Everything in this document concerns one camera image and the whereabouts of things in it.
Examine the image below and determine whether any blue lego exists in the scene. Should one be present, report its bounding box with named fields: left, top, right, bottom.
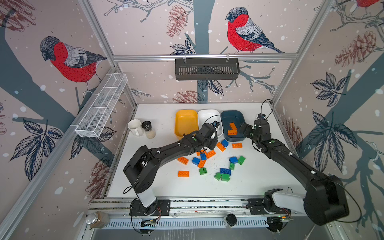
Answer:
left=200, top=153, right=207, bottom=161
left=192, top=157, right=201, bottom=166
left=221, top=140, right=229, bottom=148
left=220, top=168, right=232, bottom=176

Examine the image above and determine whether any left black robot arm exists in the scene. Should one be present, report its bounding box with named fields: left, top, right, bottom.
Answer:
left=123, top=121, right=220, bottom=208

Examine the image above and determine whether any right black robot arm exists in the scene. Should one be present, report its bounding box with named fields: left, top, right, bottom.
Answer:
left=239, top=119, right=350, bottom=226

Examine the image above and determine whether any white plastic bin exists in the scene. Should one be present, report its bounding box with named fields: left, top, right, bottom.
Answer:
left=198, top=109, right=224, bottom=137

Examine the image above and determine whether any dark teal plastic bin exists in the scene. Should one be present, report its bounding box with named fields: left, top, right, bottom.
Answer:
left=221, top=110, right=245, bottom=142

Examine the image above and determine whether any yellow plastic bin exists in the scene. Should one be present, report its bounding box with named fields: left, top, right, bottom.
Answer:
left=175, top=110, right=199, bottom=140

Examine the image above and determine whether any blue flat lego front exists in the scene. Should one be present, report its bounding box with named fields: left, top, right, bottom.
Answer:
left=220, top=168, right=232, bottom=176

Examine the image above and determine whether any glass grinder black cap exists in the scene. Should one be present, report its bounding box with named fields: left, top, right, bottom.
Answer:
left=142, top=121, right=156, bottom=139

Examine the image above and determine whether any white ceramic mug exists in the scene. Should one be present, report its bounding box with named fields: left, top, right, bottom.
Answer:
left=128, top=119, right=144, bottom=137

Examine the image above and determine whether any black round knob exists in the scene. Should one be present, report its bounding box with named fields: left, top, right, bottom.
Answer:
left=225, top=214, right=237, bottom=228

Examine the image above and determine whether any glass jar metal lid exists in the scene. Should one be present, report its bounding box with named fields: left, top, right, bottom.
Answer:
left=86, top=211, right=110, bottom=229

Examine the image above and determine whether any black wire basket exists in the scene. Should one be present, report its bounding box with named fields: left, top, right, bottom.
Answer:
left=175, top=58, right=240, bottom=81

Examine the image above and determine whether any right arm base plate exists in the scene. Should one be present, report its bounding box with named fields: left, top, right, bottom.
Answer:
left=246, top=197, right=291, bottom=215

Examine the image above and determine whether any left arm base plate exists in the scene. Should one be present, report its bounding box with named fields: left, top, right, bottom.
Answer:
left=129, top=198, right=171, bottom=217

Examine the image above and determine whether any white wire mesh tray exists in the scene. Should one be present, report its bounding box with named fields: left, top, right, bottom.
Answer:
left=75, top=73, right=128, bottom=138

